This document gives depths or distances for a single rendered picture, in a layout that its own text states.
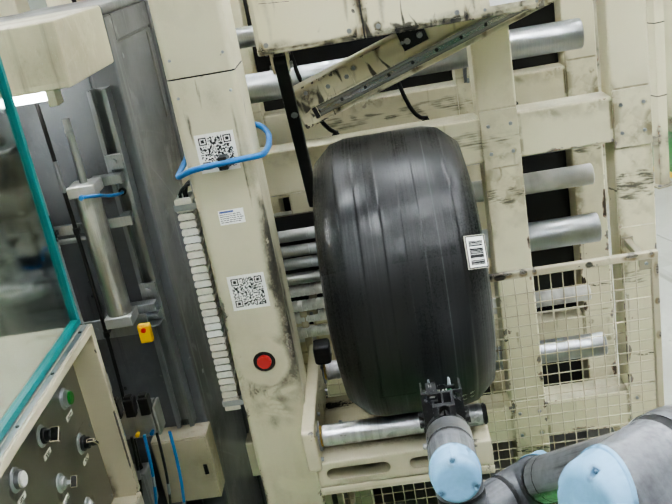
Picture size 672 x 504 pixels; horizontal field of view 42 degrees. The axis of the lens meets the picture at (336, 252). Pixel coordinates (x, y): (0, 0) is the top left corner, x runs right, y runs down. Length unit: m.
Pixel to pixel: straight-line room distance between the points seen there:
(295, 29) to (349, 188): 0.43
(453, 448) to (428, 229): 0.41
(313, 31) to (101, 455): 0.95
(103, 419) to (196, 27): 0.75
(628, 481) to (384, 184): 0.77
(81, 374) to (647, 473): 1.05
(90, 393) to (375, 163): 0.69
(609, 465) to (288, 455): 1.02
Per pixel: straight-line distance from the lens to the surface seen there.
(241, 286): 1.75
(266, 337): 1.79
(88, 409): 1.73
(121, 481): 1.81
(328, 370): 2.05
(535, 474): 1.40
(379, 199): 1.56
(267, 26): 1.88
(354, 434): 1.80
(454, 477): 1.32
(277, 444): 1.91
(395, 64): 2.02
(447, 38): 2.02
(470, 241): 1.55
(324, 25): 1.87
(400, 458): 1.81
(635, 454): 1.06
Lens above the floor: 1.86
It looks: 20 degrees down
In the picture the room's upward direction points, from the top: 10 degrees counter-clockwise
